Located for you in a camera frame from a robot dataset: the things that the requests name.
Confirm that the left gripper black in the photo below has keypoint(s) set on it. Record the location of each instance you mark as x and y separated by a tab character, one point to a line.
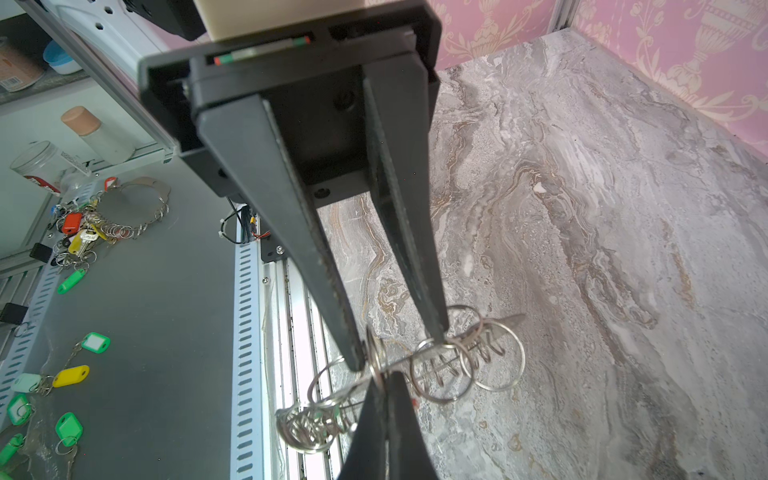
341	88

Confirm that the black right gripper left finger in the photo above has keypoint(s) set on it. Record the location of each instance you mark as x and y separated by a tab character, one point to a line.
366	458

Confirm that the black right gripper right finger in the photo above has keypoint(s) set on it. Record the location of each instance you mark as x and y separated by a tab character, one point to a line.
408	455

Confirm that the green white key tag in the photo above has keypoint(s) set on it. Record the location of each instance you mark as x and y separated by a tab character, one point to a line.
95	343

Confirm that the long green key tag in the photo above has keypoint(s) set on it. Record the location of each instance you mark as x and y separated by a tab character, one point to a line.
71	281

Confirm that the bright green key tag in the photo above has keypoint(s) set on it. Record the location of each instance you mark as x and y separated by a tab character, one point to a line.
69	429

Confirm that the yellow key tag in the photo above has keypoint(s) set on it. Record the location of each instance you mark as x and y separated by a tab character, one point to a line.
71	376

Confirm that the spare key ring disc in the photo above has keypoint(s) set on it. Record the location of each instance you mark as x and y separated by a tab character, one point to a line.
126	211

